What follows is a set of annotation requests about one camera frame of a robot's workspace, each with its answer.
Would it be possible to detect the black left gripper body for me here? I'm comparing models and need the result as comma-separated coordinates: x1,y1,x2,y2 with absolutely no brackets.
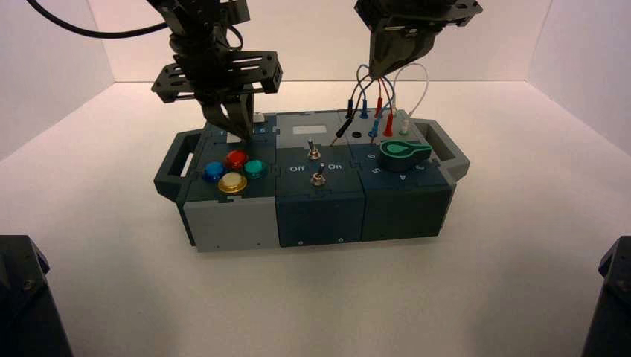
150,48,285,104

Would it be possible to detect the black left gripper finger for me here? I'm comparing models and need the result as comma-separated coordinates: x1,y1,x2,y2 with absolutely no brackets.
204,97,243,138
225,93,256,144

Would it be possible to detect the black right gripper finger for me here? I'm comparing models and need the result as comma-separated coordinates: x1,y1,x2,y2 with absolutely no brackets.
382,28,438,80
369,28,397,80

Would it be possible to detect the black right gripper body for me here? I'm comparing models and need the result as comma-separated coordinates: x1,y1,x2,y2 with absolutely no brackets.
354,0,484,36

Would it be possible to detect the red push button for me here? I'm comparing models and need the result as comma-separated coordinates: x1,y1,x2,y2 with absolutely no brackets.
224,149,249,170

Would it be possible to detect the green push button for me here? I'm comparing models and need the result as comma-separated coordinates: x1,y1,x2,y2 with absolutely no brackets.
243,158,269,180

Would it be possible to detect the blue push button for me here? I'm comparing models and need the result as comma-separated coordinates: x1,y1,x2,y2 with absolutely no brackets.
202,161,227,184

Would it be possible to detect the yellow push button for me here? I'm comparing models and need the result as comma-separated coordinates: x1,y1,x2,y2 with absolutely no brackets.
217,170,249,196

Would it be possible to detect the green rotary knob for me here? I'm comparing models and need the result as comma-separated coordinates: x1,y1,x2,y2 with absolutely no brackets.
379,139,434,173

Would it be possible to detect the blue grey task board box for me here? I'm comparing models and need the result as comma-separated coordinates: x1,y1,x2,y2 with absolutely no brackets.
153,109,471,254

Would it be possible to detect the blue jumper cable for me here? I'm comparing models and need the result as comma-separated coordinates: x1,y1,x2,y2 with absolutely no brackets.
356,62,398,145

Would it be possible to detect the red jumper cable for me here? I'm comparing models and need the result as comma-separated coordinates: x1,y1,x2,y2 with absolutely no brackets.
374,77,395,138

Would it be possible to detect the white jumper cable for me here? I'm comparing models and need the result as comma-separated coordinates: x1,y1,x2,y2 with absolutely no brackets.
391,62,430,136

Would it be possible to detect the black jumper cable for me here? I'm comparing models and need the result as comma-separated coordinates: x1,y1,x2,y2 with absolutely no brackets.
331,72,374,148

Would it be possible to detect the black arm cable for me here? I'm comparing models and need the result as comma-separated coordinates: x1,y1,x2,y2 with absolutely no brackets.
26,0,170,40

